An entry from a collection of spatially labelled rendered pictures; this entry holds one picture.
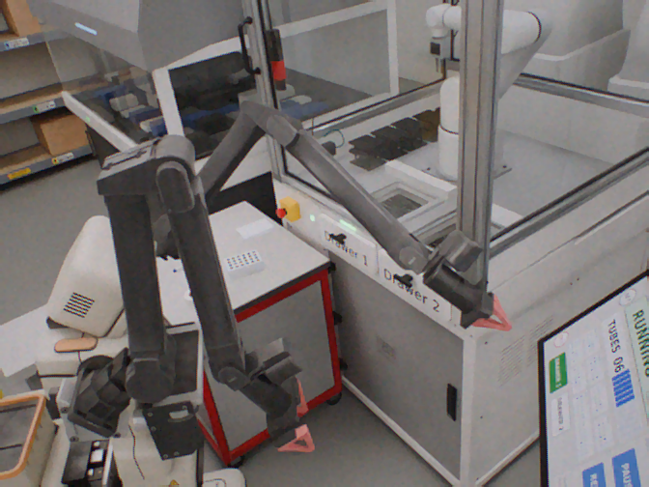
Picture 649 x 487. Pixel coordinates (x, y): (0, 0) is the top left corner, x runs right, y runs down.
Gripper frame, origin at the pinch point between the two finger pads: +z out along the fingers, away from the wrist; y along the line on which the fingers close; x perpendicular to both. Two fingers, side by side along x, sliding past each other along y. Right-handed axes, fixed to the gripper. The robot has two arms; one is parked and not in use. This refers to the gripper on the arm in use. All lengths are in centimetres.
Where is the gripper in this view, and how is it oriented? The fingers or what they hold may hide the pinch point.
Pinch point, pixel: (506, 327)
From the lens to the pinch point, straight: 123.5
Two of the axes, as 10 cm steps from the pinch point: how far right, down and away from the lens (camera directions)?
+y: 2.6, -5.5, 7.9
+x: -5.3, 6.1, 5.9
